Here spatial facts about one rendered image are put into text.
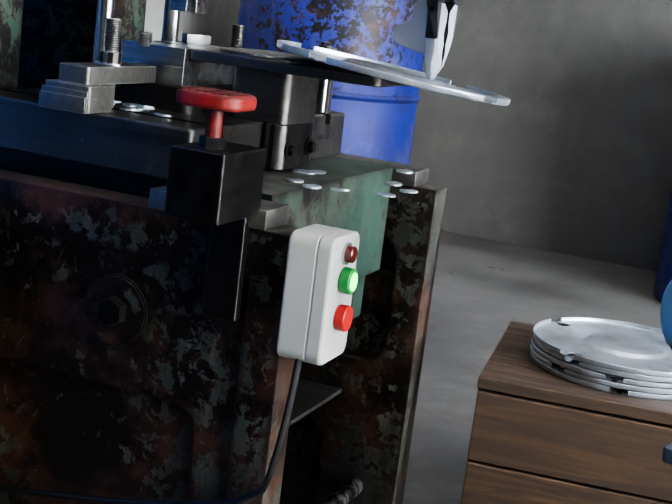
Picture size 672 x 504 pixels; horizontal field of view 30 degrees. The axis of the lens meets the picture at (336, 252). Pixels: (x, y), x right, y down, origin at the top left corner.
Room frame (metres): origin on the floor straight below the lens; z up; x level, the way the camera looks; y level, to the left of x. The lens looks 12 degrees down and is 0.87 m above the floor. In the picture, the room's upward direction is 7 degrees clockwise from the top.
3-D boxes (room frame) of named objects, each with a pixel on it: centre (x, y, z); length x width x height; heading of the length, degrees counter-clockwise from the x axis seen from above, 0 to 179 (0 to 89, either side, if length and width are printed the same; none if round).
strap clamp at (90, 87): (1.46, 0.29, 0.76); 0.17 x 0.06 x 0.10; 159
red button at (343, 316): (1.26, -0.02, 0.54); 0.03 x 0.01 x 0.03; 159
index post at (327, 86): (1.73, 0.05, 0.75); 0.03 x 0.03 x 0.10; 69
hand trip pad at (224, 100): (1.23, 0.13, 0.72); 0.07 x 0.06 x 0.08; 69
